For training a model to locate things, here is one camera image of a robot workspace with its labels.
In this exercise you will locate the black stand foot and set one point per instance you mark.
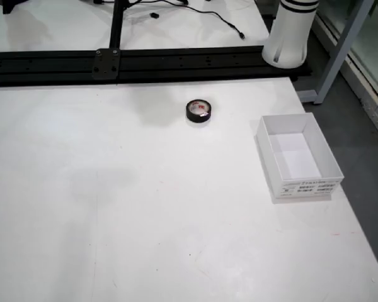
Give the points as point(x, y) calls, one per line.
point(8, 6)

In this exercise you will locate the small black connector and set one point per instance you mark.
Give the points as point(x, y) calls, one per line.
point(154, 14)

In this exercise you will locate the white cardboard bin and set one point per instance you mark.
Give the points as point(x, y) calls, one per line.
point(324, 151)

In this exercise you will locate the grey window track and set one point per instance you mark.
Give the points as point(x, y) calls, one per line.
point(375, 117)

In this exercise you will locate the black aluminium rail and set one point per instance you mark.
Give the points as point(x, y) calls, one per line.
point(176, 66)

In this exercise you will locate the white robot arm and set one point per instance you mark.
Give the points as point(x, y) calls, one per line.
point(286, 37)

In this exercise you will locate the black upright post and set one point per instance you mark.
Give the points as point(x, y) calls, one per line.
point(116, 25)

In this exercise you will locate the black mounting plate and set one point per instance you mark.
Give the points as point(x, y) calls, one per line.
point(105, 64)

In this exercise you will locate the black electrical tape roll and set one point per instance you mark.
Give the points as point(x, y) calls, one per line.
point(191, 117)

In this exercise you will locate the grey metal frame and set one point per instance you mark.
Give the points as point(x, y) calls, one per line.
point(337, 53)

